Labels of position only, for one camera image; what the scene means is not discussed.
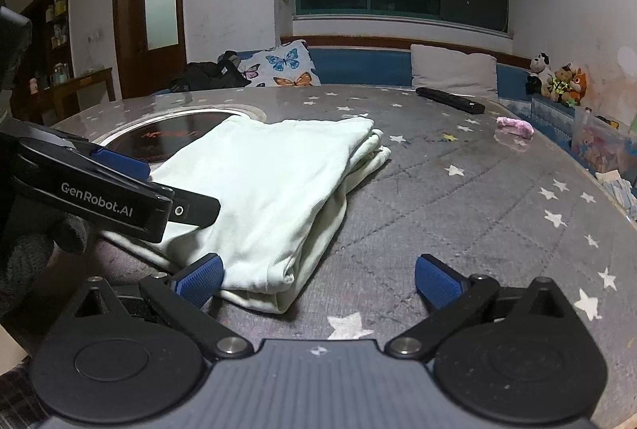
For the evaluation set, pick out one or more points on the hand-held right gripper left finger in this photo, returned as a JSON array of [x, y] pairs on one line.
[[201, 282]]

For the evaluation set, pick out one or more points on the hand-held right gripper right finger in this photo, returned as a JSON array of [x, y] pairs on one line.
[[435, 284]]

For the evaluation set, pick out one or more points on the white wall socket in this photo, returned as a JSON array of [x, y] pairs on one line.
[[94, 36]]

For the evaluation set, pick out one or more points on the small pink cloth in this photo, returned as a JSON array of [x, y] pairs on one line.
[[515, 125]]

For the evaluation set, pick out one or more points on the glass jar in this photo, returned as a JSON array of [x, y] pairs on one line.
[[59, 75]]

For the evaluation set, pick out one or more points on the orange plush toy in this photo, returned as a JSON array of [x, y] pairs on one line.
[[577, 83]]

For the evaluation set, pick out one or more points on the small pink bottle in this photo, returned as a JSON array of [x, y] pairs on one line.
[[33, 85]]

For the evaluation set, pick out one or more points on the person's dark patterned clothing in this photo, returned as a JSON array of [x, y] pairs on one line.
[[15, 394]]

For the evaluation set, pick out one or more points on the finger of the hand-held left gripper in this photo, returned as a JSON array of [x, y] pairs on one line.
[[124, 163], [199, 207]]

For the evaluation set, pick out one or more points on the dark wooden shelf cabinet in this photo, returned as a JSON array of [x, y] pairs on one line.
[[37, 11]]

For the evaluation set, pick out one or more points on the pale green garment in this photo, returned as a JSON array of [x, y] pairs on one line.
[[268, 190]]

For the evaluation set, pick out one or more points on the dark wooden side table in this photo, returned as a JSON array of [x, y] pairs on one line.
[[84, 83]]

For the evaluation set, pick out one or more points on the person's left hand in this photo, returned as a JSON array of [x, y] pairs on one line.
[[25, 260]]

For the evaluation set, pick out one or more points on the beige pillow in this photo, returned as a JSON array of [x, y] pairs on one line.
[[453, 68]]

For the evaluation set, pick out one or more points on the black backpack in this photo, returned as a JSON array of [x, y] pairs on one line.
[[209, 73]]

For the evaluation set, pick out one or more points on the butterfly print pillow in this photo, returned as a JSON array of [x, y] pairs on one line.
[[283, 61]]

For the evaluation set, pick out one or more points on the white blue striped cloth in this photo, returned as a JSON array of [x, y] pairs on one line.
[[622, 195]]

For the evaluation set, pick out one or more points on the clear plastic storage box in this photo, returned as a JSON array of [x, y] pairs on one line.
[[597, 140]]

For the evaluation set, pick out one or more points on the panda plush toy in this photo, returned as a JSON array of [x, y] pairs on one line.
[[538, 66]]

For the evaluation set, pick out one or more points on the brown bear plush toy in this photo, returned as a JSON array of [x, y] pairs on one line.
[[560, 83]]

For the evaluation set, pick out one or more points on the brown wooden door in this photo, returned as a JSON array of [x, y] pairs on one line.
[[127, 36]]

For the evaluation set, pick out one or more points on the black remote control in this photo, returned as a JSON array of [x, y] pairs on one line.
[[448, 98]]

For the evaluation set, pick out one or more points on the grey star print tablecloth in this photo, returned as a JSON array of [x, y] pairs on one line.
[[448, 220]]

